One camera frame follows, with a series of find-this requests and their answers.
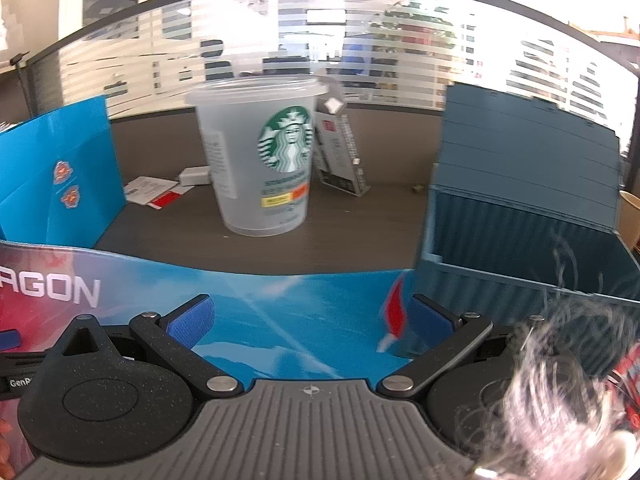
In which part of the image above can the small grey white carton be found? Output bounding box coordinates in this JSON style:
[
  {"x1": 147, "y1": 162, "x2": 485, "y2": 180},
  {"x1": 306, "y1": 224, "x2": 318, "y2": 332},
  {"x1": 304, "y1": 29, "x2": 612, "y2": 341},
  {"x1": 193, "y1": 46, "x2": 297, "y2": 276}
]
[{"x1": 312, "y1": 95, "x2": 372, "y2": 197}]

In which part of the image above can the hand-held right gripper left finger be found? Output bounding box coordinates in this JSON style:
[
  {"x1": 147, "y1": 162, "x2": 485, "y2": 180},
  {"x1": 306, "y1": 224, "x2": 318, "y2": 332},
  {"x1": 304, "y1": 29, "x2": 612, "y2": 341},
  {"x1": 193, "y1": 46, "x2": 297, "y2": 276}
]
[{"x1": 44, "y1": 294, "x2": 246, "y2": 399}]

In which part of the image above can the blue paper bag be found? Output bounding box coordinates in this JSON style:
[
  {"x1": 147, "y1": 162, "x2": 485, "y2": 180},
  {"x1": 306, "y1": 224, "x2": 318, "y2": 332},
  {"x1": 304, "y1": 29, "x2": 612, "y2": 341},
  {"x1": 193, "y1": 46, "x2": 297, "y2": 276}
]
[{"x1": 0, "y1": 94, "x2": 127, "y2": 251}]

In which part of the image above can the blue container storage box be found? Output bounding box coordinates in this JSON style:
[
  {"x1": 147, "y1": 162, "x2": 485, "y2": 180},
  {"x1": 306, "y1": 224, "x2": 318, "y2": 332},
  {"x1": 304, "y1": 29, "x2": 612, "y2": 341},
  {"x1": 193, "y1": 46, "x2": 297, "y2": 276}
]
[{"x1": 414, "y1": 82, "x2": 640, "y2": 376}]

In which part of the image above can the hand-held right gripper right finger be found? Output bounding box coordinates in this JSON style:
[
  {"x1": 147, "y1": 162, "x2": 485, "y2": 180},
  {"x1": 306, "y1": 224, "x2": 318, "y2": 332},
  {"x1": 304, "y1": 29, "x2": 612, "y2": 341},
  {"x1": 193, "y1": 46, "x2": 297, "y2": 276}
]
[{"x1": 376, "y1": 294, "x2": 551, "y2": 401}]

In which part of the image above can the green plant behind glass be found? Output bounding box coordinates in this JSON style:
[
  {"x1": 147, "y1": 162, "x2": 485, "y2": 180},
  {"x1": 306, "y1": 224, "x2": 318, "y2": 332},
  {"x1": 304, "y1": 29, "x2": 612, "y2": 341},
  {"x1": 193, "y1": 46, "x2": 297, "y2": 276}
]
[{"x1": 384, "y1": 1, "x2": 457, "y2": 47}]

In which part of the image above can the clear plastic cup green logo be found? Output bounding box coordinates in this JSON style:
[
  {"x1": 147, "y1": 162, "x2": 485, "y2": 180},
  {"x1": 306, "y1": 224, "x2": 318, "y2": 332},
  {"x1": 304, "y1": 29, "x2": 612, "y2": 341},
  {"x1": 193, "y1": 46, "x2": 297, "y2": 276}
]
[{"x1": 186, "y1": 74, "x2": 331, "y2": 237}]

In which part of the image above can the brown paper cup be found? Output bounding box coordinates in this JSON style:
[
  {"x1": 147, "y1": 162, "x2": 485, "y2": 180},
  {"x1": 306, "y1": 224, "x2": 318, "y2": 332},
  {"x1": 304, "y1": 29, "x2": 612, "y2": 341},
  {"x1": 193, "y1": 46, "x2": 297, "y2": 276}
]
[{"x1": 619, "y1": 191, "x2": 640, "y2": 252}]

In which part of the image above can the printed desk mat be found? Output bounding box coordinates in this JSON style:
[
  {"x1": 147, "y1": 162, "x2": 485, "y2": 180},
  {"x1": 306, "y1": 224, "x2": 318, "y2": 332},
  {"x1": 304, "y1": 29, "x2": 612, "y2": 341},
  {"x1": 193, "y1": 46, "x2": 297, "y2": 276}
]
[{"x1": 0, "y1": 239, "x2": 436, "y2": 478}]

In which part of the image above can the white printed paper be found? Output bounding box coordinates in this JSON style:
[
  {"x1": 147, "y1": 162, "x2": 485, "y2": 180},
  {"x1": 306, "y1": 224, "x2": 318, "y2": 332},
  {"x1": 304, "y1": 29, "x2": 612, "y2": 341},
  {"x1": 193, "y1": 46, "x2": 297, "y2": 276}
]
[{"x1": 122, "y1": 176, "x2": 196, "y2": 207}]

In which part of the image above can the white charger adapter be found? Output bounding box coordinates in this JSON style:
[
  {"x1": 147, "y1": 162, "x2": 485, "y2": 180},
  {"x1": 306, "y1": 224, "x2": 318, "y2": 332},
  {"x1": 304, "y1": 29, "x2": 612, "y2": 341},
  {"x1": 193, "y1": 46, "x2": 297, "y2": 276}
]
[{"x1": 178, "y1": 166, "x2": 213, "y2": 187}]

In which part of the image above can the grey fur trim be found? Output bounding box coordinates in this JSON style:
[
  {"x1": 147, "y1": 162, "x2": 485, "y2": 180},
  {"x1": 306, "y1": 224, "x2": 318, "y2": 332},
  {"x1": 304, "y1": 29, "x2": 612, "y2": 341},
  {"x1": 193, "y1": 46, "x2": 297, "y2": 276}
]
[{"x1": 457, "y1": 280, "x2": 640, "y2": 480}]

